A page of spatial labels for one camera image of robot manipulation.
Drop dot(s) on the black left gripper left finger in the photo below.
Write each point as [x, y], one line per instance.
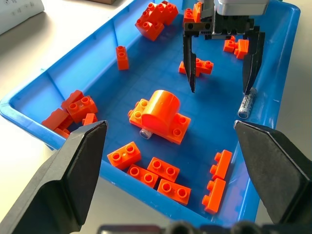
[61, 185]

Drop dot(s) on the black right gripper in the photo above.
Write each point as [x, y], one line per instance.
[226, 25]

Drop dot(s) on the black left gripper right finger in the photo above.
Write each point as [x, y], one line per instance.
[280, 170]

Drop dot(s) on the blue plastic bin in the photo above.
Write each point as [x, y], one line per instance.
[158, 73]

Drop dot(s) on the orange toy brick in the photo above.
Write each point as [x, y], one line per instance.
[54, 119]
[149, 29]
[146, 12]
[81, 107]
[204, 66]
[89, 119]
[142, 176]
[197, 11]
[188, 15]
[215, 196]
[229, 45]
[124, 156]
[241, 48]
[62, 133]
[169, 12]
[122, 58]
[70, 96]
[163, 169]
[174, 191]
[221, 164]

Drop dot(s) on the orange rounded toy block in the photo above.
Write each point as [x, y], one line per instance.
[159, 109]

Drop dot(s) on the orange brick assembly with cylinder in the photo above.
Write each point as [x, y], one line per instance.
[179, 129]

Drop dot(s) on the white cardboard box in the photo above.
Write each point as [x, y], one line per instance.
[17, 12]

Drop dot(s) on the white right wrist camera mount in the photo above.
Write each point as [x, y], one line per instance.
[241, 6]

